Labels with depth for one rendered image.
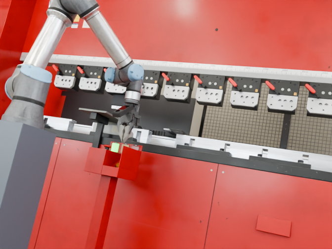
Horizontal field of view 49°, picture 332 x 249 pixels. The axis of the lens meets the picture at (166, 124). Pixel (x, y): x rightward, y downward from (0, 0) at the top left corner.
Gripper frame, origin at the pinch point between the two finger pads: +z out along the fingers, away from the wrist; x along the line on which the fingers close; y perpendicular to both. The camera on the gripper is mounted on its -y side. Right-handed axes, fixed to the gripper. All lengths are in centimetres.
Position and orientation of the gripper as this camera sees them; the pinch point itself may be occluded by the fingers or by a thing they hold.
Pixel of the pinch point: (122, 140)
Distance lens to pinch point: 176.4
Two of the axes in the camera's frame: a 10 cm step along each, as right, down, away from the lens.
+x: -8.7, -0.8, 4.9
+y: 4.7, 1.6, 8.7
